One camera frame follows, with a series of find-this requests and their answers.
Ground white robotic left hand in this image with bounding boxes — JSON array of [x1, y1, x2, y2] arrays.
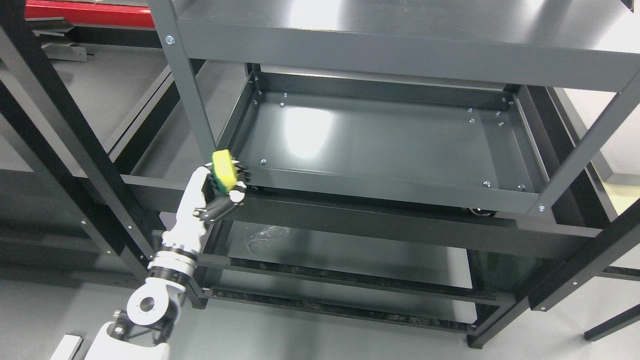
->
[[160, 159, 249, 256]]

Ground green yellow sponge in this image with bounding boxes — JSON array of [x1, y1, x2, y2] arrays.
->
[[211, 149, 239, 194]]

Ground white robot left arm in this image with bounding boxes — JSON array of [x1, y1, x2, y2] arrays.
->
[[85, 246, 199, 360]]

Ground grey metal shelf cart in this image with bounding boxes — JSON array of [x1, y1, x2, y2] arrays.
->
[[150, 0, 639, 215]]

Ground crumpled clear plastic wrap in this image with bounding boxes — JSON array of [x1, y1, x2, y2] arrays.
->
[[243, 223, 291, 254]]

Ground white flat block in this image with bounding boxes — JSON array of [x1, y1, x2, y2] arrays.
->
[[49, 333, 83, 360]]

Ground red metal beam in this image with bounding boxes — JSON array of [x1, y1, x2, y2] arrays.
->
[[22, 0, 155, 28]]

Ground black metal rack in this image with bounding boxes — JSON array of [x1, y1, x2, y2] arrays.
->
[[1, 0, 639, 349]]

